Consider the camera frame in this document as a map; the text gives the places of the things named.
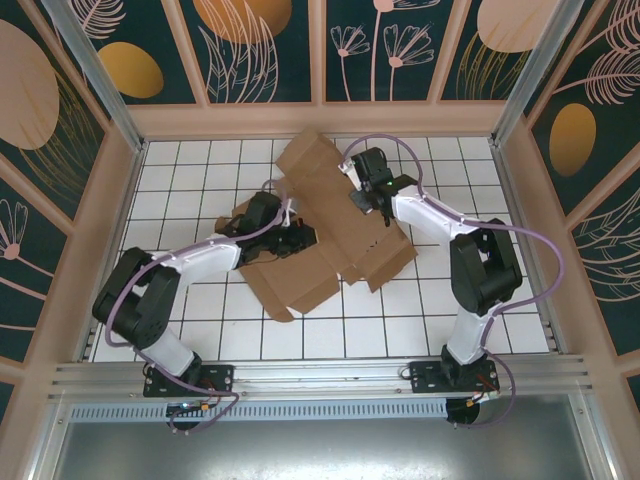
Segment slotted grey cable duct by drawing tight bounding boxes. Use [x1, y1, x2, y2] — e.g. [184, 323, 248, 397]
[67, 397, 451, 423]

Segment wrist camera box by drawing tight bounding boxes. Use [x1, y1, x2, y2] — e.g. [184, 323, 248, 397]
[279, 195, 304, 229]
[338, 154, 364, 191]

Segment aluminium table edge rail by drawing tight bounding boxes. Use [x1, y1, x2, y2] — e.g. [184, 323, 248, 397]
[491, 143, 567, 354]
[74, 143, 147, 364]

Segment peach circle gold-line wall panel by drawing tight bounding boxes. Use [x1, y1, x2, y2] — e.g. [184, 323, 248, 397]
[438, 0, 552, 104]

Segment orange white connector wires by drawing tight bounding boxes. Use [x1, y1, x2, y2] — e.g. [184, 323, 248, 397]
[468, 387, 502, 407]

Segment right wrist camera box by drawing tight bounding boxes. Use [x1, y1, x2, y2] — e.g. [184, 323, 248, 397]
[338, 154, 364, 191]

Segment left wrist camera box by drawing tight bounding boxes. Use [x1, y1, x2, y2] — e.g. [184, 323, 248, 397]
[279, 195, 304, 229]

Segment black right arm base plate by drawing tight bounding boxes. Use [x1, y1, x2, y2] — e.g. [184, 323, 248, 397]
[398, 360, 501, 396]

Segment grey metal sheet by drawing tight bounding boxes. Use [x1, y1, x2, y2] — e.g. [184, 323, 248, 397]
[27, 399, 619, 480]

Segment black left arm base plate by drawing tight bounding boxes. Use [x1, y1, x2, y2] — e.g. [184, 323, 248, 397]
[143, 364, 236, 399]

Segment small circuit board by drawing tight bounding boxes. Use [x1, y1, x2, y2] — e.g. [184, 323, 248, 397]
[167, 399, 214, 417]

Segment pink feather leaf wall panel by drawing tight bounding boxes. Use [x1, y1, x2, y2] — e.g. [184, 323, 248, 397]
[569, 162, 640, 357]

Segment aluminium corner post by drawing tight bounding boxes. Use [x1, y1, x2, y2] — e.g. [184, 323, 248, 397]
[42, 0, 147, 154]
[488, 0, 589, 147]

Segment leaf print wall panel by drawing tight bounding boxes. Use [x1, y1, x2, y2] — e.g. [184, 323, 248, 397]
[178, 0, 322, 106]

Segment feather and orange oval panel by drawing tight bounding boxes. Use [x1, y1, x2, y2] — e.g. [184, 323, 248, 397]
[527, 0, 640, 217]

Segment orange oval wall panel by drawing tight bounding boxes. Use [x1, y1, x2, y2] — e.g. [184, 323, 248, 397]
[74, 0, 207, 107]

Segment single flower wall panel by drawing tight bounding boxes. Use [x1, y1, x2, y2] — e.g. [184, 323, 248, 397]
[0, 152, 70, 362]

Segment large peach disc wall panel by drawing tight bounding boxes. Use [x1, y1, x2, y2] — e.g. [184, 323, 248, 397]
[0, 0, 110, 225]

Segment long aluminium mounting rail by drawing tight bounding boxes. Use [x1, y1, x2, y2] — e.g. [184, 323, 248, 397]
[49, 353, 592, 402]

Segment flower print wall panel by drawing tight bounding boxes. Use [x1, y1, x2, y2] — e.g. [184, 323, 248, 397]
[324, 0, 442, 105]

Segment brown cardboard box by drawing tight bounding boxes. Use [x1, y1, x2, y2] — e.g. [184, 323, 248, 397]
[213, 127, 419, 324]

